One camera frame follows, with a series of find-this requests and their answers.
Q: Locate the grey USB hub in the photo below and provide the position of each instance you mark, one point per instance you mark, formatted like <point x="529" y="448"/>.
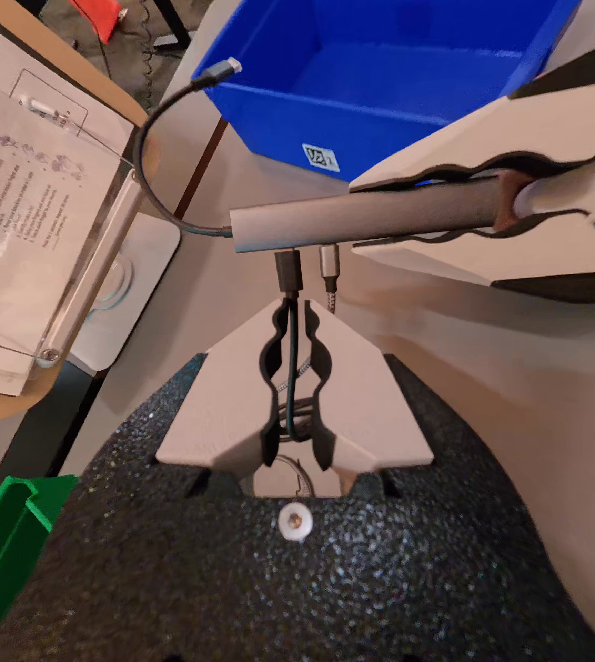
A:
<point x="354" y="222"/>

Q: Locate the green plastic bin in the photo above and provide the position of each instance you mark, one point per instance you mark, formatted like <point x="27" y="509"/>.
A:
<point x="8" y="543"/>

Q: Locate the wooden document stand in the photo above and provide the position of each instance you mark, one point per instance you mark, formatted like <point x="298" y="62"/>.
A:
<point x="80" y="67"/>

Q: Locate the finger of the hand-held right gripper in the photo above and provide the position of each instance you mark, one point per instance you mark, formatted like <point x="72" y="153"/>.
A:
<point x="509" y="134"/>
<point x="535" y="248"/>

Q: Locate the blue plastic bin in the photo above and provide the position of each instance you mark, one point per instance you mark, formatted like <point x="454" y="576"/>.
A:
<point x="380" y="77"/>

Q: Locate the laminated hand exercise sheet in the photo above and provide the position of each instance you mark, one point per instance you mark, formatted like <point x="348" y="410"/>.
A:
<point x="28" y="217"/>

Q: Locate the person's right hand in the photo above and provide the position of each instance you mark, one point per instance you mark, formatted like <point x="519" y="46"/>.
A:
<point x="508" y="201"/>

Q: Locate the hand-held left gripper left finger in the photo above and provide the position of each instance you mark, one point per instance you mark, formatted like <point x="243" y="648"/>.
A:
<point x="220" y="408"/>

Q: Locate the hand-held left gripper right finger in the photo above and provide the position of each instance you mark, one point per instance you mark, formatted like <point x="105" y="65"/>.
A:
<point x="375" y="408"/>

